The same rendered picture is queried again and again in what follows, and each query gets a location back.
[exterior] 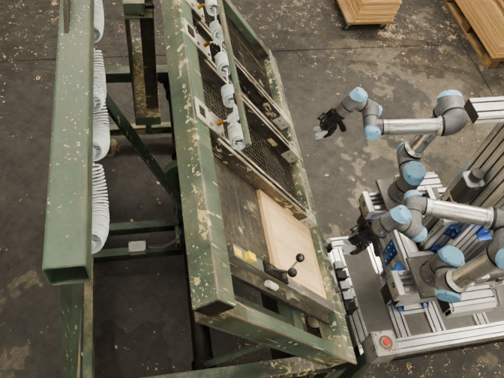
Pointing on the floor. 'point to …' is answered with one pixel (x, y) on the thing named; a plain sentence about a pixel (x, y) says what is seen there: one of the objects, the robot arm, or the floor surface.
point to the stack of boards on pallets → (482, 27)
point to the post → (356, 368)
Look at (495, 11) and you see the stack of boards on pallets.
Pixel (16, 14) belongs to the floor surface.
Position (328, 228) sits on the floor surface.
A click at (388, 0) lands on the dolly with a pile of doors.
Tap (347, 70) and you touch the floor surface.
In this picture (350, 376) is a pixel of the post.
